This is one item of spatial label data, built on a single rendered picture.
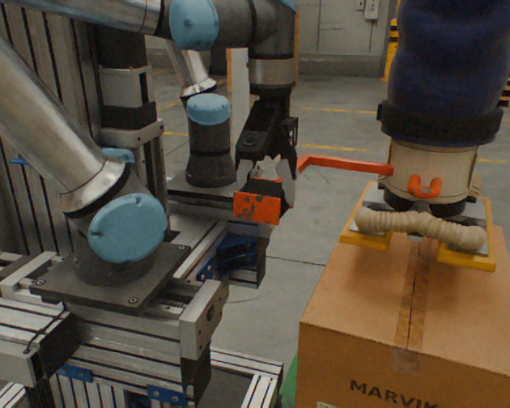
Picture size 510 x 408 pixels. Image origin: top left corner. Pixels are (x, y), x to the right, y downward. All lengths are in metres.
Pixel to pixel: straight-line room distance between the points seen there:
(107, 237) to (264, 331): 1.74
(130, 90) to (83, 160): 0.39
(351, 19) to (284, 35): 9.67
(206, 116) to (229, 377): 1.03
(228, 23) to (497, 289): 0.78
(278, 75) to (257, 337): 1.73
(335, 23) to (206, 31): 9.78
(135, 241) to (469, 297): 0.70
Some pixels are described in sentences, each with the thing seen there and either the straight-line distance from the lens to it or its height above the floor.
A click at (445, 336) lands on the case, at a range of 0.95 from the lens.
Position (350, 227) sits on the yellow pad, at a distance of 0.97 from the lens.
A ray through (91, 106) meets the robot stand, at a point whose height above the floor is 1.30.
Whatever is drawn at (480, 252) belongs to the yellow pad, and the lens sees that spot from 0.96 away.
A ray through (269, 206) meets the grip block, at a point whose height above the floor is 1.19.
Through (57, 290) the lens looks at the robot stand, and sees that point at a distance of 0.90.
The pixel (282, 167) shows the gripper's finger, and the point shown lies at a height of 1.25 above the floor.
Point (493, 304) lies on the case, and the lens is 1.07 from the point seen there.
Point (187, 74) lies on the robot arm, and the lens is 1.35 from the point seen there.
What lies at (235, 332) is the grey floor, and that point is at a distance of 2.35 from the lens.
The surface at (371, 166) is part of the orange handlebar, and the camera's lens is 1.01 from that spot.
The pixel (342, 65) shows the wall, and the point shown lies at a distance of 10.35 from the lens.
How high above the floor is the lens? 1.51
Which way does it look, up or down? 25 degrees down
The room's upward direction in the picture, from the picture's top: straight up
